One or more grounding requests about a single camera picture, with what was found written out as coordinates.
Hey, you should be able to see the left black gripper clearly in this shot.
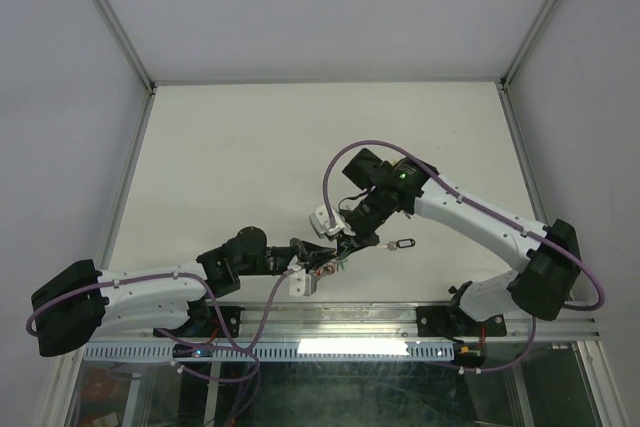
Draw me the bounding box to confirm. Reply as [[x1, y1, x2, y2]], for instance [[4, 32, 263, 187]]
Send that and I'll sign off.
[[237, 236, 334, 275]]

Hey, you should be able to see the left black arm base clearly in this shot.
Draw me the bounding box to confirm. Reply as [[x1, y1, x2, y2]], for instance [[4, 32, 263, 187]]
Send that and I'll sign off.
[[167, 300, 243, 338]]

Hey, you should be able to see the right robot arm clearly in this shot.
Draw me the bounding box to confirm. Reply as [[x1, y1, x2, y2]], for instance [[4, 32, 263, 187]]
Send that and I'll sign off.
[[338, 148, 580, 334]]

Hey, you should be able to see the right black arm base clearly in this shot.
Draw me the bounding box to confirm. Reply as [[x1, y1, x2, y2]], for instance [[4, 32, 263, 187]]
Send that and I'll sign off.
[[415, 305, 507, 340]]

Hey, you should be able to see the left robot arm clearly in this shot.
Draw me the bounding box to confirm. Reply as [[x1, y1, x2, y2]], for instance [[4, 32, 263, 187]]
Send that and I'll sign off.
[[26, 227, 337, 357]]

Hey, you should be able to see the black tag key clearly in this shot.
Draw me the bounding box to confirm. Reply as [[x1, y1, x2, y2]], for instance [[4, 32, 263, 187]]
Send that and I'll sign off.
[[378, 238, 416, 252]]

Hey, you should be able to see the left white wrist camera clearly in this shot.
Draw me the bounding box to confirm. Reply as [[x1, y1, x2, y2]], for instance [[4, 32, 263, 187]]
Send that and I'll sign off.
[[288, 258, 319, 298]]

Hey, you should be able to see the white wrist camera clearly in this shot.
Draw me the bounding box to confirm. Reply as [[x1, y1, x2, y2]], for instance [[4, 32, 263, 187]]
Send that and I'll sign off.
[[309, 205, 353, 240], [288, 258, 319, 298]]

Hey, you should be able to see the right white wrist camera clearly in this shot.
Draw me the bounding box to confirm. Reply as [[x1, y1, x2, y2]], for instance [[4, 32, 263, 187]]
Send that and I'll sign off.
[[309, 205, 353, 240]]

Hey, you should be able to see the aluminium mounting rail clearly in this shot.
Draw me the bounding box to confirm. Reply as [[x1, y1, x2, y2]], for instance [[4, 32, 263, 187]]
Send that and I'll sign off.
[[62, 299, 601, 348]]

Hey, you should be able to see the grey slotted cable duct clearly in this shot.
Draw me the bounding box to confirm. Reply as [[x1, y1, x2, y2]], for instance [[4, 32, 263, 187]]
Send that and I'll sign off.
[[84, 339, 454, 363]]

